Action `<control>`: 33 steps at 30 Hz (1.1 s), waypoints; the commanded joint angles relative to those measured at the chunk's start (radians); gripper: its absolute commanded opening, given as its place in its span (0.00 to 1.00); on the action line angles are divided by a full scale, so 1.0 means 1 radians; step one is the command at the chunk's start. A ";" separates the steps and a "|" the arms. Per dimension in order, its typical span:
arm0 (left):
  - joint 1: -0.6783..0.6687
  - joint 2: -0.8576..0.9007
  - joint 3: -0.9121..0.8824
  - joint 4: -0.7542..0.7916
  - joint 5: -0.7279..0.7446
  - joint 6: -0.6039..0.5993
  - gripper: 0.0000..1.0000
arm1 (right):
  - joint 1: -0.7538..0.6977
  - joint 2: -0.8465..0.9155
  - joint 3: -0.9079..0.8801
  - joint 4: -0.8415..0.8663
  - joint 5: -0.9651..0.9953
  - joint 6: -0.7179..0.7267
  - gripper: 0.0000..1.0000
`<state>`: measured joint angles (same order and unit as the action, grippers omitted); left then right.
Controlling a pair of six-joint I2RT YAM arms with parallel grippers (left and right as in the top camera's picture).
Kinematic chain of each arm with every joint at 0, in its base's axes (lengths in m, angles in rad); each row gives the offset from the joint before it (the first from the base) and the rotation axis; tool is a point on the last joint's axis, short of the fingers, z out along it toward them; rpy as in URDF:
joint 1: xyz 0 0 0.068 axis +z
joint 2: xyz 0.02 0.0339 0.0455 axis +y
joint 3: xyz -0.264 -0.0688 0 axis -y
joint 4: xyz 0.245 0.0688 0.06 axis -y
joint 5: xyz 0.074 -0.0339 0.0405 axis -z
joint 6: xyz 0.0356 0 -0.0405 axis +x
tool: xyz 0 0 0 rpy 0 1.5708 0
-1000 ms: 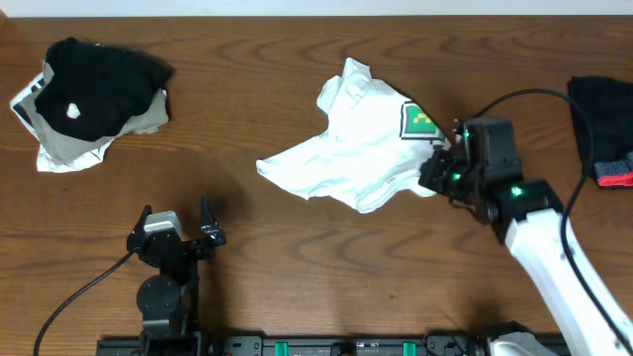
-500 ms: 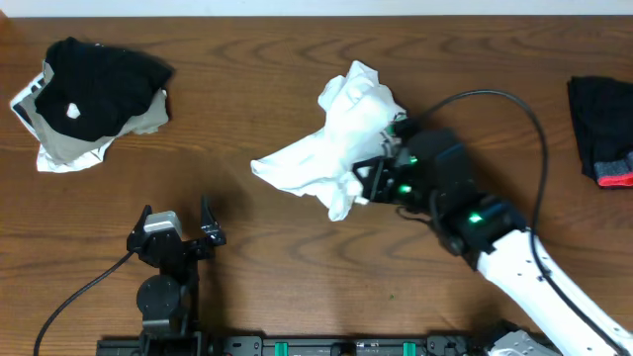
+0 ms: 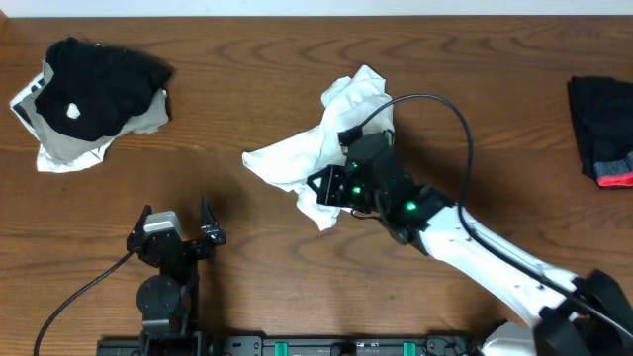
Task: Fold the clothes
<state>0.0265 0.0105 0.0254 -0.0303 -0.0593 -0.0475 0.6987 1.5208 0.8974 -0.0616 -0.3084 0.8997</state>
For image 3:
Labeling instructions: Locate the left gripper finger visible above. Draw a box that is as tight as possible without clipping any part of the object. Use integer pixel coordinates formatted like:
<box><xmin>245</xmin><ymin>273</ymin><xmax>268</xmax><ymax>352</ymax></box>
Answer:
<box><xmin>201</xmin><ymin>196</ymin><xmax>226</xmax><ymax>246</ymax></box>
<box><xmin>129</xmin><ymin>205</ymin><xmax>152</xmax><ymax>238</ymax></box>

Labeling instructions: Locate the white Mr Robot t-shirt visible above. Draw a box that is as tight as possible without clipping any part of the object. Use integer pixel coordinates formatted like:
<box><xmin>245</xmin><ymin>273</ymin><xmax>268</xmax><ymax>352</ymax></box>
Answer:
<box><xmin>242</xmin><ymin>65</ymin><xmax>392</xmax><ymax>231</ymax></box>

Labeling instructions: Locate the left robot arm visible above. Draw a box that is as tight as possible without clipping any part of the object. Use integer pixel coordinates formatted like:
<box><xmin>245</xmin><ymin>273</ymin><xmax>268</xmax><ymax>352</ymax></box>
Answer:
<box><xmin>127</xmin><ymin>198</ymin><xmax>226</xmax><ymax>356</ymax></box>

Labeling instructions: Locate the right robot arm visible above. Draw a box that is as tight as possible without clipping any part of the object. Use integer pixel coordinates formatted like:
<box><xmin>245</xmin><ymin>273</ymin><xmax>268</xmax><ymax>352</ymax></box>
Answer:
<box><xmin>308</xmin><ymin>133</ymin><xmax>632</xmax><ymax>355</ymax></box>

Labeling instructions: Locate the beige folded garment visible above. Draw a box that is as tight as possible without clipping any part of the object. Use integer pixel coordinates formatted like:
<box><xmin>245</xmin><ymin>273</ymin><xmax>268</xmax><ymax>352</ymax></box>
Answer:
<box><xmin>19</xmin><ymin>61</ymin><xmax>168</xmax><ymax>164</ymax></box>

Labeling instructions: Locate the black folded garment on pile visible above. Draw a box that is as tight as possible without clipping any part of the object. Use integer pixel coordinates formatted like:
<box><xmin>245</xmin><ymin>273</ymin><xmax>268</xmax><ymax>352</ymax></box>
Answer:
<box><xmin>35</xmin><ymin>37</ymin><xmax>172</xmax><ymax>141</ymax></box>

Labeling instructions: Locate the black garment with red cuff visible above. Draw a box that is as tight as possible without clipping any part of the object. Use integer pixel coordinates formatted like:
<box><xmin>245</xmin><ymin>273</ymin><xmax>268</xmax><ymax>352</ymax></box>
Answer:
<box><xmin>567</xmin><ymin>76</ymin><xmax>632</xmax><ymax>189</ymax></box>

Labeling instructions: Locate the right black camera cable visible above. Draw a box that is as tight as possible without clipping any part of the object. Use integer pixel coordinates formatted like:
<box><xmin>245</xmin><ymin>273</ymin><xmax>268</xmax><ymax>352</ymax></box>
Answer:
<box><xmin>337</xmin><ymin>93</ymin><xmax>633</xmax><ymax>342</ymax></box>

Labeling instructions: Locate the black camera cable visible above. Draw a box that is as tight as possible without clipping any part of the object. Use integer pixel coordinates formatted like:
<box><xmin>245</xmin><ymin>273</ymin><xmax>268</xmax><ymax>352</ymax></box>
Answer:
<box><xmin>337</xmin><ymin>93</ymin><xmax>633</xmax><ymax>342</ymax></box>
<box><xmin>33</xmin><ymin>249</ymin><xmax>137</xmax><ymax>356</ymax></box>

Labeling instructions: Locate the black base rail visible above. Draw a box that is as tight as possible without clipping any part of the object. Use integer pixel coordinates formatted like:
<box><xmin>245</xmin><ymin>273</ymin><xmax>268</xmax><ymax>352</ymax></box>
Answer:
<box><xmin>96</xmin><ymin>332</ymin><xmax>472</xmax><ymax>356</ymax></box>

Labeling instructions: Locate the left black camera cable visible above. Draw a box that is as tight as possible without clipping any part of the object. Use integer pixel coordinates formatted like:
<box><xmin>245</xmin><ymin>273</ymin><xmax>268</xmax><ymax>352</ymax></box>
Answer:
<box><xmin>33</xmin><ymin>249</ymin><xmax>137</xmax><ymax>356</ymax></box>

